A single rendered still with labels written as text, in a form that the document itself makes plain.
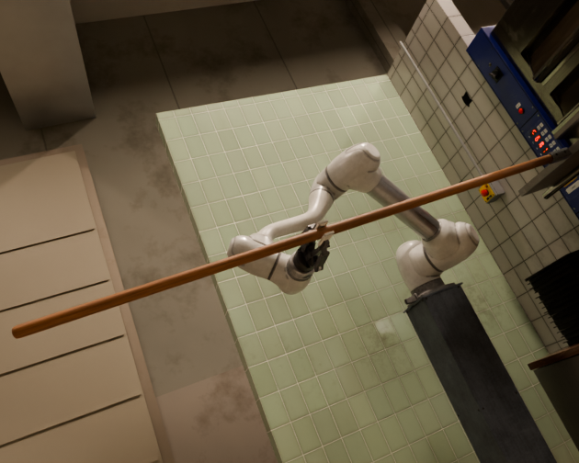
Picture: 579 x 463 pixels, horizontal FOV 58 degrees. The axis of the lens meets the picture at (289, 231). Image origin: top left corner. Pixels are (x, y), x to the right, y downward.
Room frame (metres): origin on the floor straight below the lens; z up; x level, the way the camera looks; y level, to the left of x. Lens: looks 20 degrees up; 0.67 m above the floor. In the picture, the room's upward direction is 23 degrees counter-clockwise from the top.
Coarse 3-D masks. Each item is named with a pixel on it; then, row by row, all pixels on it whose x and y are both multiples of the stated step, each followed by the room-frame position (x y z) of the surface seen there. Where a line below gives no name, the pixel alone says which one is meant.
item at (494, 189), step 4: (488, 184) 2.75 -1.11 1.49; (492, 184) 2.75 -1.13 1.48; (496, 184) 2.76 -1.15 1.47; (480, 188) 2.81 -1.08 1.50; (484, 188) 2.78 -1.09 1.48; (488, 188) 2.76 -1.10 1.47; (492, 188) 2.74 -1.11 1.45; (496, 188) 2.75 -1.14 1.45; (500, 188) 2.76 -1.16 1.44; (480, 192) 2.82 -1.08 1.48; (488, 192) 2.77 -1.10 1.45; (492, 192) 2.75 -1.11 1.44; (496, 192) 2.75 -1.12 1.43; (500, 192) 2.76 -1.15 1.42; (504, 192) 2.77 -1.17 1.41; (488, 196) 2.79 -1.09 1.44; (492, 196) 2.76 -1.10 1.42; (496, 196) 2.76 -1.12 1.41; (500, 196) 2.79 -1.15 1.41; (484, 200) 2.83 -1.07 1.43; (488, 200) 2.80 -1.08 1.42; (492, 200) 2.81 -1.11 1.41
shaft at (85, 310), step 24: (528, 168) 1.67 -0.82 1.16; (432, 192) 1.51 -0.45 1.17; (456, 192) 1.55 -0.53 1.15; (360, 216) 1.40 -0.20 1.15; (384, 216) 1.44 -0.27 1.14; (288, 240) 1.31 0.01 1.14; (312, 240) 1.35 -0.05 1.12; (216, 264) 1.23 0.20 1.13; (240, 264) 1.26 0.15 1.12; (144, 288) 1.16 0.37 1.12; (168, 288) 1.20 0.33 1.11; (72, 312) 1.09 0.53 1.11; (96, 312) 1.13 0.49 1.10; (24, 336) 1.07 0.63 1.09
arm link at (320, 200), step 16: (320, 192) 1.89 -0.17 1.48; (320, 208) 1.86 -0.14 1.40; (272, 224) 1.71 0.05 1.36; (288, 224) 1.74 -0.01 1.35; (304, 224) 1.79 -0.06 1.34; (240, 240) 1.57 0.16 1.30; (256, 240) 1.59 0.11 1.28; (272, 240) 1.64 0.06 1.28; (272, 256) 1.59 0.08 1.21; (256, 272) 1.61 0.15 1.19
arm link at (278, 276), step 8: (280, 256) 1.61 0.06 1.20; (288, 256) 1.62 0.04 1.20; (280, 264) 1.60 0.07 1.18; (272, 272) 1.61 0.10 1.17; (280, 272) 1.60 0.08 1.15; (272, 280) 1.64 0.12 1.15; (280, 280) 1.62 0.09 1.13; (288, 280) 1.62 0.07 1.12; (296, 280) 1.60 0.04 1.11; (280, 288) 1.70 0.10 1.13; (288, 288) 1.66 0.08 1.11; (296, 288) 1.65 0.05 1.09
